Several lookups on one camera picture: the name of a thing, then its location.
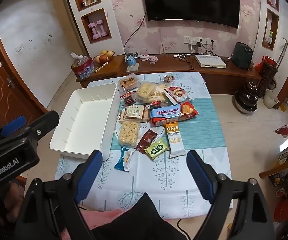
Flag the blue snow globe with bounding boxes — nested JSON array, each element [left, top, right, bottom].
[[125, 52, 136, 67]]

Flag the clear box of brown pastries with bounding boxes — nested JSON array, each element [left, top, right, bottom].
[[118, 73, 141, 95]]

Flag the white set-top box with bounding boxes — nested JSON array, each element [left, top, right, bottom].
[[194, 54, 227, 69]]

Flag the clear tray of puffed cookies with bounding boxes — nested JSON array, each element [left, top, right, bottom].
[[118, 120, 141, 148]]

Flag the white wall socket strip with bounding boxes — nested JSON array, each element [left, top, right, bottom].
[[184, 36, 215, 46]]

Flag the wooden television cabinet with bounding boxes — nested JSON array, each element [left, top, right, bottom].
[[75, 53, 263, 88]]

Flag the green small snack packet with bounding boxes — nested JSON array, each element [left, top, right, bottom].
[[144, 138, 170, 160]]

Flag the fruit bowl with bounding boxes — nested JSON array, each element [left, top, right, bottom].
[[92, 50, 116, 64]]

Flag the brown ceramic pot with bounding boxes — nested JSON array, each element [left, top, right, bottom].
[[234, 81, 260, 113]]

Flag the small red candy packet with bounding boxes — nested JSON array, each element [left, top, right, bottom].
[[149, 100, 169, 108]]

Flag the pink fleece clothing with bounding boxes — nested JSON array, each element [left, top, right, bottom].
[[59, 208, 122, 240]]

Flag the cream biscuit packet orange edges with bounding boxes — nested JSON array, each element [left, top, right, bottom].
[[124, 105, 146, 119], [118, 109, 151, 124]]

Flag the black wall television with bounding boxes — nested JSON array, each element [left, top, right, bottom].
[[140, 0, 241, 29]]

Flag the white charger cable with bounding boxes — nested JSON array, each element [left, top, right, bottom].
[[173, 52, 197, 61]]

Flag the dark patterned vase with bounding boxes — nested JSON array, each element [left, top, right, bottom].
[[260, 59, 277, 91]]

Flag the red white apple snack packet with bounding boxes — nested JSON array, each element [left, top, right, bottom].
[[164, 86, 188, 104]]

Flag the white tree print tablecloth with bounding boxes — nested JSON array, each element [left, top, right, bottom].
[[55, 72, 232, 218]]

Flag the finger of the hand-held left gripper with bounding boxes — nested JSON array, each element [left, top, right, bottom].
[[7, 110, 60, 151], [0, 115, 27, 146]]

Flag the wooden chair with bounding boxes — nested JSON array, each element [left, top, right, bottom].
[[259, 140, 288, 188]]

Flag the white plastic storage tray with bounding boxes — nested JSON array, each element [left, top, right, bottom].
[[49, 83, 118, 161]]

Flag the dark red small packet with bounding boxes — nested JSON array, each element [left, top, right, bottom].
[[120, 92, 136, 106]]

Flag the black television cable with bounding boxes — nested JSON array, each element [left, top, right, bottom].
[[123, 11, 147, 53]]

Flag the pink dumbbell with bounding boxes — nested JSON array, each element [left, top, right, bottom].
[[88, 22, 99, 39], [97, 21, 107, 37]]

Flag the large clear bag of biscuits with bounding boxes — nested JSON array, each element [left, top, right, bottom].
[[136, 82, 171, 104]]

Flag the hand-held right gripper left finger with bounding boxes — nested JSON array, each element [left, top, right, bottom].
[[13, 149, 103, 240]]

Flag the black air fryer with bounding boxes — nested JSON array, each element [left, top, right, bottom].
[[231, 42, 253, 70]]

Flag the brown wooden door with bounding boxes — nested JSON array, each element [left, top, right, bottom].
[[0, 19, 47, 133]]

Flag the white orange oat bar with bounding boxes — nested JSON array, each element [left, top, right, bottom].
[[165, 122, 188, 159]]

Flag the blue red biscuit packet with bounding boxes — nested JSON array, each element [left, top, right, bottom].
[[150, 101, 199, 127]]

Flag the maroon small snack packet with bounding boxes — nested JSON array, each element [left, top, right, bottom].
[[135, 129, 158, 154]]

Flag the black cloth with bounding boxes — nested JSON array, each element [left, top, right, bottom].
[[91, 192, 187, 240]]

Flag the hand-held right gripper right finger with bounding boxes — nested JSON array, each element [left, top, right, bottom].
[[186, 150, 276, 240]]

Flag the metal mop handle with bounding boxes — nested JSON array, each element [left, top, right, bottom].
[[277, 28, 288, 66]]

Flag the red bag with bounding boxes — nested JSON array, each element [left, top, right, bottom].
[[255, 55, 278, 73]]

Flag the blue white small snack packet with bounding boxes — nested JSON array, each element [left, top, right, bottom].
[[114, 147, 132, 173]]

